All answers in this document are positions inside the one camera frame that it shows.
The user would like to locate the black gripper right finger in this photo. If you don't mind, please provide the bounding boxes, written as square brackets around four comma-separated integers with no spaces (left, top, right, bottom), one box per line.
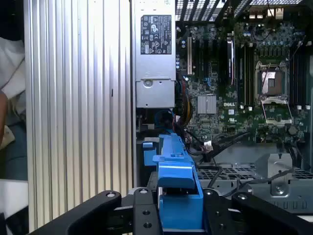
[202,188,313,235]

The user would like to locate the blue flat wire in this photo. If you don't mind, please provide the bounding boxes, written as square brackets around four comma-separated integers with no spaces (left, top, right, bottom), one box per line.
[155,109,176,128]

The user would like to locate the perforated metal disk bay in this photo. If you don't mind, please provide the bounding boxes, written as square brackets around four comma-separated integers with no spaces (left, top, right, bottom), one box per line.
[195,146,313,214]

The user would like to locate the open black PC case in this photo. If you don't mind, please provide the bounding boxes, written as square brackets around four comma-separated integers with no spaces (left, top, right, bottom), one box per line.
[132,0,313,216]

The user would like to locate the CPU socket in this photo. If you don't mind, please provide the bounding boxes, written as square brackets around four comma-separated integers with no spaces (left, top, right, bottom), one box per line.
[255,62,289,97]

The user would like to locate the small silver chipset heatsink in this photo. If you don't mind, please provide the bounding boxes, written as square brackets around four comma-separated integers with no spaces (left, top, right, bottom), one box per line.
[197,94,217,115]

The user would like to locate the wire with white connector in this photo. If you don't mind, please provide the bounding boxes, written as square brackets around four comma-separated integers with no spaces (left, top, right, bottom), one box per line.
[190,141,214,154]

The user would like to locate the black RAM slot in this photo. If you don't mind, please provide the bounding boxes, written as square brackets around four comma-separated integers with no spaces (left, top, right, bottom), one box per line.
[290,46,300,110]
[238,44,246,110]
[300,46,311,110]
[245,44,255,111]

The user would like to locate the thin metal locking lever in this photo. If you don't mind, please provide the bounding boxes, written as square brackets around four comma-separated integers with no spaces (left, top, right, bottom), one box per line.
[260,63,271,95]

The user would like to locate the metal socket cover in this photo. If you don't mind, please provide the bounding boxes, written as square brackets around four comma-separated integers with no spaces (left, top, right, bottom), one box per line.
[261,96,293,126]

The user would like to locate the thin grey wire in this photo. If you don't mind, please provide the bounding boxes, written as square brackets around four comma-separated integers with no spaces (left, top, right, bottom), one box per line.
[207,167,295,194]

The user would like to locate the white expansion slot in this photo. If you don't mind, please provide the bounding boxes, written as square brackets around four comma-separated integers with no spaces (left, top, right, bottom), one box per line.
[187,36,193,75]

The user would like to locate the silver power supply unit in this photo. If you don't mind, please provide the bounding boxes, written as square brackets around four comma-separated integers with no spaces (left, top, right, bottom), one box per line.
[133,0,177,109]

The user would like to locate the green Dell motherboard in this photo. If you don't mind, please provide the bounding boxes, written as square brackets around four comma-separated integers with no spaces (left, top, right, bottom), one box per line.
[176,22,313,145]

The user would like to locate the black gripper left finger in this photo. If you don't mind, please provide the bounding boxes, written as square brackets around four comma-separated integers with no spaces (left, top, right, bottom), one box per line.
[29,188,163,235]

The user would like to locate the yellow and red wire bundle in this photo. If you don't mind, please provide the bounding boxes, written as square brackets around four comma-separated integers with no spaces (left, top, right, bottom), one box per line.
[175,96,194,127]

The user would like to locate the person's white shirt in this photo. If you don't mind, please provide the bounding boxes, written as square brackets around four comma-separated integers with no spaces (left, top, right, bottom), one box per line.
[0,36,26,123]

